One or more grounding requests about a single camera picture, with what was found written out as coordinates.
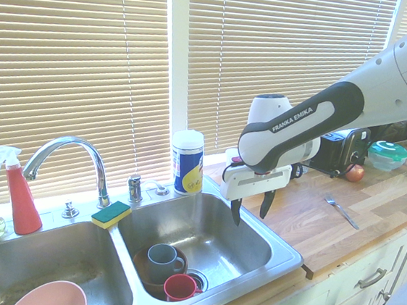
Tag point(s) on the chrome soap dispenser knob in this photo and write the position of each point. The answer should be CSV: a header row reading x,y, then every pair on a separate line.
x,y
135,189

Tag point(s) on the grey ceramic mug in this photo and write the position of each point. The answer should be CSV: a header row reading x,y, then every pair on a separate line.
x,y
162,264

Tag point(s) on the red apple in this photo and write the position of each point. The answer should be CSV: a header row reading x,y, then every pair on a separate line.
x,y
355,173

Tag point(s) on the dark microwave oven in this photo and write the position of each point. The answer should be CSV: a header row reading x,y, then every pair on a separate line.
x,y
402,128

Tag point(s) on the brown wooden bowl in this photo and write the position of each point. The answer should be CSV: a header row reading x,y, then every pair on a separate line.
x,y
141,262

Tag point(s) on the silver metal fork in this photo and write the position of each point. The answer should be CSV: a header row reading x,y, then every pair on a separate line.
x,y
343,211

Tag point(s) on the chrome air gap cap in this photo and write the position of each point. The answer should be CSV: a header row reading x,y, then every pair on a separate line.
x,y
162,191

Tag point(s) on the chrome sprayer knob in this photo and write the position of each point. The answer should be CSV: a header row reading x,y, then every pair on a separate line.
x,y
70,211

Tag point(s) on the metal drain strainer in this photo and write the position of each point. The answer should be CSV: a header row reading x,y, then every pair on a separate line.
x,y
200,279

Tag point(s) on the pink plastic bowl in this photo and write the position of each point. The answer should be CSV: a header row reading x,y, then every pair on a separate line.
x,y
57,297

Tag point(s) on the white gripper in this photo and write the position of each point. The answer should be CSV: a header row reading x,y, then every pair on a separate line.
x,y
255,183

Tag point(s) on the black silver toaster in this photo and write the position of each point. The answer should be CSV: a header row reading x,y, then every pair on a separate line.
x,y
338,148

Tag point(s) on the yellow green sponge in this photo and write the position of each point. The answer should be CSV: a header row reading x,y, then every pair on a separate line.
x,y
111,215

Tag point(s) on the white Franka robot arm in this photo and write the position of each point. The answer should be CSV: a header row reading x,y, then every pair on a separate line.
x,y
301,126

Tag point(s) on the medium beige window blind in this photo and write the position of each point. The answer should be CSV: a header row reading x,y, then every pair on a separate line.
x,y
271,57

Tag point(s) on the clear container green lid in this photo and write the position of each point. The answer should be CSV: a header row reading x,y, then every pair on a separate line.
x,y
386,157

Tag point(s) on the white wipes canister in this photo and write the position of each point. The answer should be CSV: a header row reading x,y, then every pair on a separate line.
x,y
187,165

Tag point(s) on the red plastic mug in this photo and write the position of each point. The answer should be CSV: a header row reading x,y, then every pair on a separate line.
x,y
178,289

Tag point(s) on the red spray bottle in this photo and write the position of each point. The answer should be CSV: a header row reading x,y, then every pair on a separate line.
x,y
23,206

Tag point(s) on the wide beige window blind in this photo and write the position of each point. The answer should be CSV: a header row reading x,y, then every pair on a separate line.
x,y
70,73

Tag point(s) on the stainless steel double sink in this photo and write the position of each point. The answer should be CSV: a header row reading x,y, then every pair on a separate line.
x,y
216,234

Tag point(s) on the chrome gooseneck faucet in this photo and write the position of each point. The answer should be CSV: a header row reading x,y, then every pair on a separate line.
x,y
94,155

